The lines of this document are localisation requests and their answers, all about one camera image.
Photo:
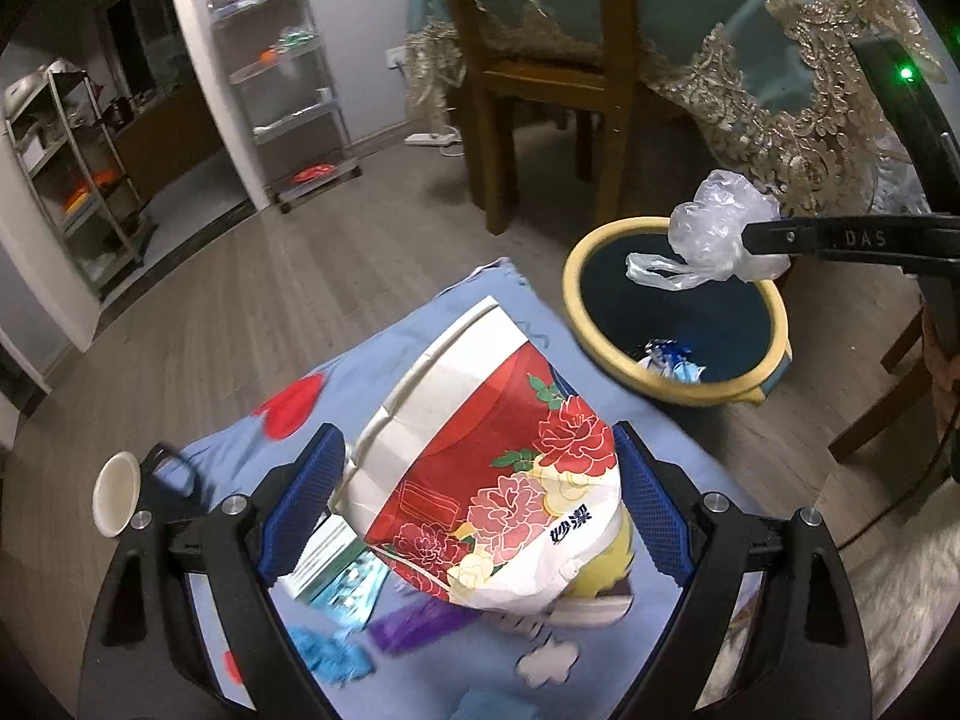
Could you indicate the grey rolling cart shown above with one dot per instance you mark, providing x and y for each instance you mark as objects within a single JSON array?
[{"x": 292, "y": 114}]

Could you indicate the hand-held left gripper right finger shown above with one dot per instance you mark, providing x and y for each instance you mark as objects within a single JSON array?
[{"x": 652, "y": 502}]

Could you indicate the blue face mask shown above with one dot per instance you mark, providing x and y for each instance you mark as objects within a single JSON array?
[
  {"x": 686, "y": 373},
  {"x": 495, "y": 705}
]

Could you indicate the cartoon printed blanket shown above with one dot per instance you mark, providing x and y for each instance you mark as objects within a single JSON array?
[{"x": 375, "y": 360}]

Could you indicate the teal bin with yellow rim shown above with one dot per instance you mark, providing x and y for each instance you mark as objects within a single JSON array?
[{"x": 675, "y": 300}]

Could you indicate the metal shelf rack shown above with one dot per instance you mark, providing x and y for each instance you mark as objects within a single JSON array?
[{"x": 56, "y": 127}]

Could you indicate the table with lace cloth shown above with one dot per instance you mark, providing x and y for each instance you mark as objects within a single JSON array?
[{"x": 675, "y": 0}]

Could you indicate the purple wrapper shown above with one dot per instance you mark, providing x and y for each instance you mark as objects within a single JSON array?
[{"x": 420, "y": 626}]

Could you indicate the clear plastic bag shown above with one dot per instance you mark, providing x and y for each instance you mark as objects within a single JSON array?
[{"x": 712, "y": 232}]

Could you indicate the white medicine box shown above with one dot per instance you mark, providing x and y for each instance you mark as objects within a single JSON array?
[{"x": 322, "y": 555}]

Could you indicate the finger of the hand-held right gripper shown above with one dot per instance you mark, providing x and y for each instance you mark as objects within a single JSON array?
[
  {"x": 825, "y": 238},
  {"x": 941, "y": 292}
]

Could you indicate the silver blister pack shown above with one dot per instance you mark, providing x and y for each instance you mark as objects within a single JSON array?
[{"x": 349, "y": 592}]

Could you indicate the white fluffy rug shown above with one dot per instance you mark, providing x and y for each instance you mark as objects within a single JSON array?
[{"x": 900, "y": 615}]

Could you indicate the white rice cooker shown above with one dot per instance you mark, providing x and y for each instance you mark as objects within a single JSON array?
[{"x": 37, "y": 82}]

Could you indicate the wooden kitchen cabinet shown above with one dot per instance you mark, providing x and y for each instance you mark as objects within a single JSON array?
[{"x": 172, "y": 142}]

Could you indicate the white wall socket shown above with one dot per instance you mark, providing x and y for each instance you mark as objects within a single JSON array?
[{"x": 395, "y": 57}]

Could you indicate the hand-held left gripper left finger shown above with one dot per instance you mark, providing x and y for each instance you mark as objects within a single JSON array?
[{"x": 300, "y": 510}]

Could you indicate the black mug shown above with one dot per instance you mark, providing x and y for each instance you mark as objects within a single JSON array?
[{"x": 116, "y": 491}]

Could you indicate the blue crumpled wrapper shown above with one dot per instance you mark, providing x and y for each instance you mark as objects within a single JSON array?
[{"x": 330, "y": 652}]

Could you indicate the white power strip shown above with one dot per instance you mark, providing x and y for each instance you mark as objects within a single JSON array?
[{"x": 431, "y": 139}]

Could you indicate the red floral paper package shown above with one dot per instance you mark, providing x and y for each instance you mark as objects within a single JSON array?
[{"x": 487, "y": 465}]

